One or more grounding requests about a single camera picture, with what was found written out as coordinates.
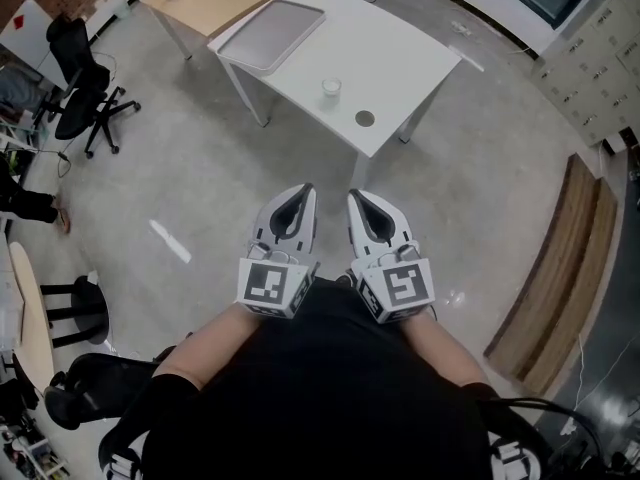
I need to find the grey rectangular tray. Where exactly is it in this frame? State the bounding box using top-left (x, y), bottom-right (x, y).
top-left (215, 0), bottom-right (327, 77)

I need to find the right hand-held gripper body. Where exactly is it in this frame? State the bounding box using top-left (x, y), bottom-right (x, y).
top-left (349, 240), bottom-right (435, 325)

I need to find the black cable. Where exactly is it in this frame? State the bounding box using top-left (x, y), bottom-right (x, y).
top-left (474, 396), bottom-right (607, 469)

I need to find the person's black shirt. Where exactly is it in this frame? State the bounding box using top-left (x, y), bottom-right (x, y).
top-left (99, 275), bottom-right (546, 480)

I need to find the person's right forearm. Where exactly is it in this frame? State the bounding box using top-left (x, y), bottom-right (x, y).
top-left (394, 310), bottom-right (489, 388)

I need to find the light wooden table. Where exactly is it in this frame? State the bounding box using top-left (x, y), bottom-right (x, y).
top-left (139, 0), bottom-right (346, 62)

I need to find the white cable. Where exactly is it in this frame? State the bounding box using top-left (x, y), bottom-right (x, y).
top-left (569, 332), bottom-right (640, 422)

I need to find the round wooden table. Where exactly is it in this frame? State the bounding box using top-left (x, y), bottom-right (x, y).
top-left (7, 241), bottom-right (56, 394)

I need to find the white square table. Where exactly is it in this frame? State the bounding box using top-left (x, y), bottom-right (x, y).
top-left (207, 0), bottom-right (464, 192)

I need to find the black stool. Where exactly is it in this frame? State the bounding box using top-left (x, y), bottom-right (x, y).
top-left (39, 275), bottom-right (110, 349)

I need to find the white board with red diamond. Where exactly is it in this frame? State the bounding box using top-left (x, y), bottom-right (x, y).
top-left (0, 0), bottom-right (57, 89)

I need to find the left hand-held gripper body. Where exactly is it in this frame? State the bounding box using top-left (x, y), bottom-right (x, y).
top-left (234, 240), bottom-right (321, 322)

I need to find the white black shoulder strap buckle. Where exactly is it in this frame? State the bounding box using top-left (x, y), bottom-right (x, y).
top-left (487, 432), bottom-right (542, 480)
top-left (102, 446), bottom-right (147, 480)

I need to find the beige metal locker cabinet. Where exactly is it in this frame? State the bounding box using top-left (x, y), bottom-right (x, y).
top-left (532, 0), bottom-right (640, 148)

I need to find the person's left forearm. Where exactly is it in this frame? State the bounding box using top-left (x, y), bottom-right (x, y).
top-left (152, 300), bottom-right (274, 394)

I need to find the black mesh office chair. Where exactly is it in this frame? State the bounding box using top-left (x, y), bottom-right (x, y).
top-left (43, 345), bottom-right (177, 432)
top-left (33, 15), bottom-right (142, 160)

